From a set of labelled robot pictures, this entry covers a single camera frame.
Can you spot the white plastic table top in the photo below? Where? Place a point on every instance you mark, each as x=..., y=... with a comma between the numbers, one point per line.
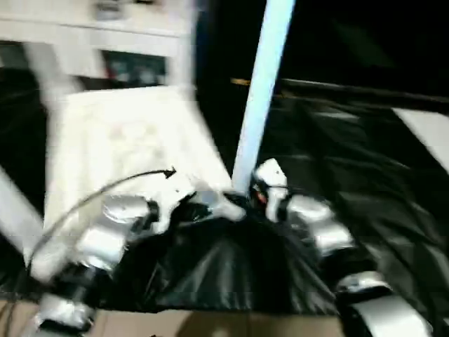
x=119, y=140

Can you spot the white plastic table leg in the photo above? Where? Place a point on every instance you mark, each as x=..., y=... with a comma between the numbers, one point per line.
x=263, y=84
x=184, y=42
x=49, y=70
x=17, y=217

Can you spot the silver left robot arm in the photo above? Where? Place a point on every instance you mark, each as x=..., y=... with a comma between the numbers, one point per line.
x=105, y=239

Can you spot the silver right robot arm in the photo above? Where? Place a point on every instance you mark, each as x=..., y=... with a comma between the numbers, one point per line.
x=323, y=239

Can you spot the black mat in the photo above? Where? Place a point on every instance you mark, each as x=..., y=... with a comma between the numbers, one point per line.
x=365, y=196

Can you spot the white flat board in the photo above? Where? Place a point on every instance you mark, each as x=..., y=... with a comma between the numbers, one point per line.
x=428, y=133

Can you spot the large black furniture piece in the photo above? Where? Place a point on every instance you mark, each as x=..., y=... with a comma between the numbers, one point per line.
x=351, y=35

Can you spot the white cabinet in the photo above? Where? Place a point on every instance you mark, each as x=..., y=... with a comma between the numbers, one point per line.
x=91, y=35

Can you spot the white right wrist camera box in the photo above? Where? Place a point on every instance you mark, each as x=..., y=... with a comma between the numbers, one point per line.
x=270, y=179

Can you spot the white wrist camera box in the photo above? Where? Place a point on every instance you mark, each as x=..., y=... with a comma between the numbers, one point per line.
x=270, y=179
x=175, y=193

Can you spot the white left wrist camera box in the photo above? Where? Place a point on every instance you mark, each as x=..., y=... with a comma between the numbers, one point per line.
x=175, y=193

